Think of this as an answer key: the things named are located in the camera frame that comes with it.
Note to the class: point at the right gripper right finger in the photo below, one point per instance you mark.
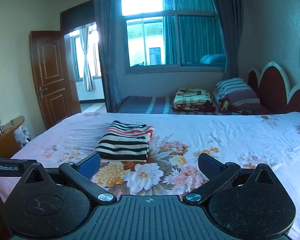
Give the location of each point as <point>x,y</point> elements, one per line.
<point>219,175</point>

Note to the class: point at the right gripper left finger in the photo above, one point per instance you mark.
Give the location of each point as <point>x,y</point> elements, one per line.
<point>79,175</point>

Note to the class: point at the striped dinosaur knit sweater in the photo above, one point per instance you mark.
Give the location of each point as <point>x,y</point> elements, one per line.
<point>125,142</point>

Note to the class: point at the wooden side table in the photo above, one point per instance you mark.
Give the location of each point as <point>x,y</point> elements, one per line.
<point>8,144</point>

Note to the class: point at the white floral bed quilt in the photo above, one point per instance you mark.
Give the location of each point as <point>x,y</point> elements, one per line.
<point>178,140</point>

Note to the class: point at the striped pillow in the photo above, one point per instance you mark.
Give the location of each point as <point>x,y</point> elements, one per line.
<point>235,93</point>

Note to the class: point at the folded yellow patterned blanket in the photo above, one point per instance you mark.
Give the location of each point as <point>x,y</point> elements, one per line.
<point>193,99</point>

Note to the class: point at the brown wooden door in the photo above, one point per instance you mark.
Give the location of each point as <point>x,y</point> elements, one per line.
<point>53,79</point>

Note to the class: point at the striped purple bed sheet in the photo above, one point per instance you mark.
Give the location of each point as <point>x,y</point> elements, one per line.
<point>163,105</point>

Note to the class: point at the white balcony curtain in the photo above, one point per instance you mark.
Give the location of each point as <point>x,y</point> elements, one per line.
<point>88,78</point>

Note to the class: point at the red heart-shaped headboard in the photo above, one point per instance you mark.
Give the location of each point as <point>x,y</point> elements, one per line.
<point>273,89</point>

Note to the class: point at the large sliding window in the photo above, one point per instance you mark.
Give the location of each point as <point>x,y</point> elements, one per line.
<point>164,35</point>

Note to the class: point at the grey right curtain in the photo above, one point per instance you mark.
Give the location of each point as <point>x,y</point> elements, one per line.
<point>230,16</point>

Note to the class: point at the grey curtain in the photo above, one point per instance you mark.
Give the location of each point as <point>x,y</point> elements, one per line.
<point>230,16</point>
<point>105,22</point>

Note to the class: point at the grey left curtain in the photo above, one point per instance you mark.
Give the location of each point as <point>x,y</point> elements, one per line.
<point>105,22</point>

